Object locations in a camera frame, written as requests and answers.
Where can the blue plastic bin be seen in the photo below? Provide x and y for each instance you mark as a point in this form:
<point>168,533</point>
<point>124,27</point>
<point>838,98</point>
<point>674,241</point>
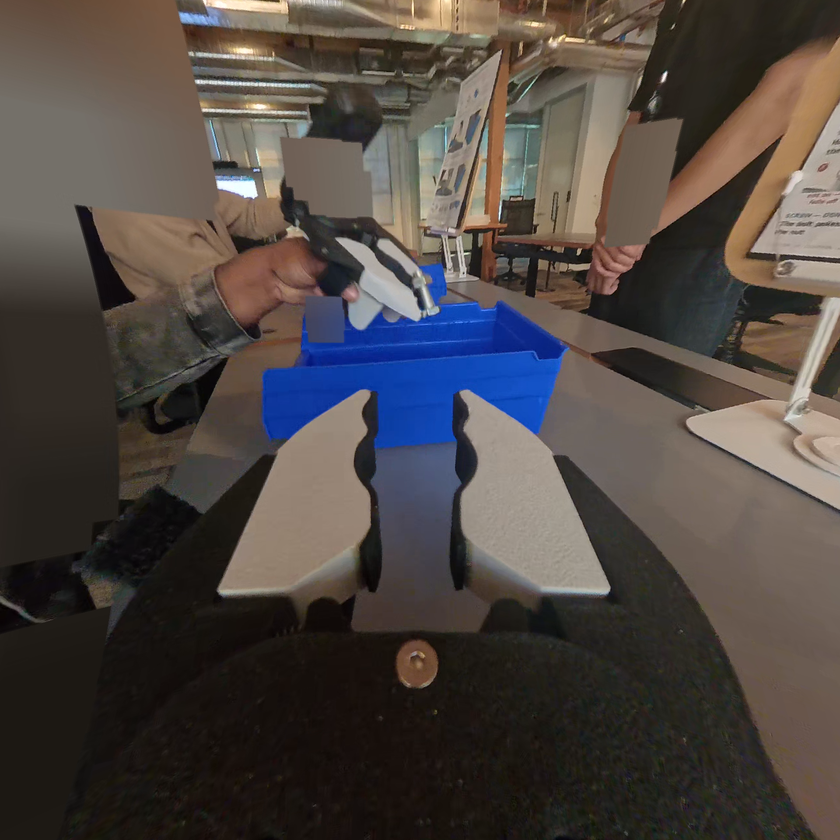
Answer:
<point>434,283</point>
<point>407,407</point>

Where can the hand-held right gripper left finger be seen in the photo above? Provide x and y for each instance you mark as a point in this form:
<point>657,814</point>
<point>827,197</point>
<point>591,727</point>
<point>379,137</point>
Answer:
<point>308,512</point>

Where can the printed instruction sheet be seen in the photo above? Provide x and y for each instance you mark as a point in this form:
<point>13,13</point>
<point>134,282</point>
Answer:
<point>814,216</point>

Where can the person's left hand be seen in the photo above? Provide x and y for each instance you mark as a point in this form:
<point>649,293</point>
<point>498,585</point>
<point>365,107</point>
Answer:
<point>275,275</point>

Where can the silver bolt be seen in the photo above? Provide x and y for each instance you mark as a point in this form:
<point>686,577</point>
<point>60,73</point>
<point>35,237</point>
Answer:
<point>428,302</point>

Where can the white poster stand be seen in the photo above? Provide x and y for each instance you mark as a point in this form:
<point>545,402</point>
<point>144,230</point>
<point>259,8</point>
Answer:
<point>454,253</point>

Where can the computer monitor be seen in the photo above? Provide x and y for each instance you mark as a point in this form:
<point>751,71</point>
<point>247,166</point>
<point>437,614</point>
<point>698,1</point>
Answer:
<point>236,187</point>

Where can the instruction sheet on stand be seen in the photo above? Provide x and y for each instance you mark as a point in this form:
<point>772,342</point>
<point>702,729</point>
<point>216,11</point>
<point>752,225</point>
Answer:
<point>741,439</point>

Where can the person's left forearm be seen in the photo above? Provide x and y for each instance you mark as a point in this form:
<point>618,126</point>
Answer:
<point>170,341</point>

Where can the wooden desk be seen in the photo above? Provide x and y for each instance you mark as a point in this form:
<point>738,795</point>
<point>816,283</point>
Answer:
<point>551,239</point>

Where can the wooden pillar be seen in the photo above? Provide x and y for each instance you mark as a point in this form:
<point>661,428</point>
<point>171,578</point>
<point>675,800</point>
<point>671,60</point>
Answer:
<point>502,164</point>

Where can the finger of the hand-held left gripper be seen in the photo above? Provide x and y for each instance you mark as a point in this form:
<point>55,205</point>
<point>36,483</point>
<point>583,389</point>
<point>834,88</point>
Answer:
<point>397,254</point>
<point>380,282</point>

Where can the printed poster board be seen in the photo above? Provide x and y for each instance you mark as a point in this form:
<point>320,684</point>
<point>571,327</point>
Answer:
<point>463,151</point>

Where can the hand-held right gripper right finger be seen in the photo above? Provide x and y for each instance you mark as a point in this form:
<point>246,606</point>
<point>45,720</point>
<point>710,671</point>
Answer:
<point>525,518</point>

